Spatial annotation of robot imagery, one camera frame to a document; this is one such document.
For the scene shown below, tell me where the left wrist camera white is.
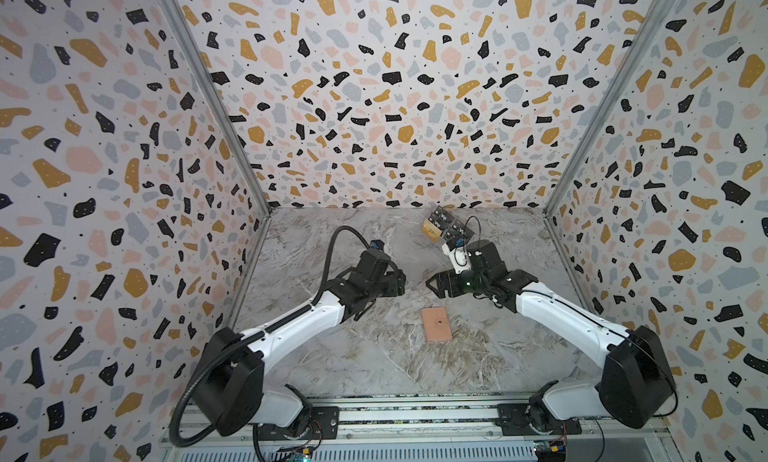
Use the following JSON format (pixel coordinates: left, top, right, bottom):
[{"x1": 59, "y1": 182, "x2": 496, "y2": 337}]
[{"x1": 367, "y1": 239, "x2": 388, "y2": 258}]

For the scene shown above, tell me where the gold VIP card left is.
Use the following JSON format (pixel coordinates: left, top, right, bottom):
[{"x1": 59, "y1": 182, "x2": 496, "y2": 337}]
[{"x1": 421, "y1": 220, "x2": 443, "y2": 244}]

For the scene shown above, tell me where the clear acrylic card display stand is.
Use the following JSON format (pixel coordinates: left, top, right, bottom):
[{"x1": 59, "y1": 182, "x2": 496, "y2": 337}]
[{"x1": 421, "y1": 206, "x2": 475, "y2": 251}]

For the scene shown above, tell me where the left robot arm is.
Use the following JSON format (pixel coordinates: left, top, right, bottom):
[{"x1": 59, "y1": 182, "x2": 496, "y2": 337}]
[{"x1": 169, "y1": 248, "x2": 406, "y2": 447}]

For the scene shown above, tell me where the black vip card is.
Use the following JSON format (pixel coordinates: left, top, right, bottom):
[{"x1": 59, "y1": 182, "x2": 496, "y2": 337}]
[
  {"x1": 445, "y1": 221, "x2": 474, "y2": 242},
  {"x1": 429, "y1": 206, "x2": 455, "y2": 231}
]

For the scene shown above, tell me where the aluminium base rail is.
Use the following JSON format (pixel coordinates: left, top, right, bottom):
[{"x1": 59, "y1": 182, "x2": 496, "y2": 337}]
[{"x1": 162, "y1": 392, "x2": 681, "y2": 461}]

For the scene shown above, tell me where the tan leather card holder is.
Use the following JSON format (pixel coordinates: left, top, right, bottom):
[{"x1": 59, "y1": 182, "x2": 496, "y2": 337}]
[{"x1": 421, "y1": 307, "x2": 453, "y2": 343}]

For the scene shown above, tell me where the black VIP card right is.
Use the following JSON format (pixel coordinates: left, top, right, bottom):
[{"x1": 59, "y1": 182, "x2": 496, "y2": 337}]
[{"x1": 445, "y1": 221, "x2": 474, "y2": 242}]

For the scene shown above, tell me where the black VIP card left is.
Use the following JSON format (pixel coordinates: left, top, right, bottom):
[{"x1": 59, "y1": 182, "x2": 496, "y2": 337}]
[{"x1": 429, "y1": 206, "x2": 455, "y2": 231}]

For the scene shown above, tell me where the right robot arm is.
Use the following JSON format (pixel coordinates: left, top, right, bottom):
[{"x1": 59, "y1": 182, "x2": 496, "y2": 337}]
[{"x1": 426, "y1": 240, "x2": 679, "y2": 434}]

